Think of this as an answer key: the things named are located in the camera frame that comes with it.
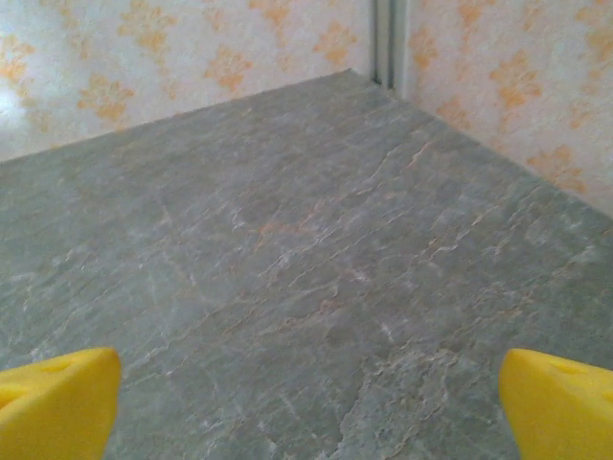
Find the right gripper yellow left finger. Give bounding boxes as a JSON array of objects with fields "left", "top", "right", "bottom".
[{"left": 0, "top": 347, "right": 121, "bottom": 460}]

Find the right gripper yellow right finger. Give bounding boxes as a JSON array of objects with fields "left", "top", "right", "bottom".
[{"left": 498, "top": 348, "right": 613, "bottom": 460}]

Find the aluminium frame post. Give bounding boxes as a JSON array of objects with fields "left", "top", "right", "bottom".
[{"left": 371, "top": 0, "right": 413, "bottom": 100}]

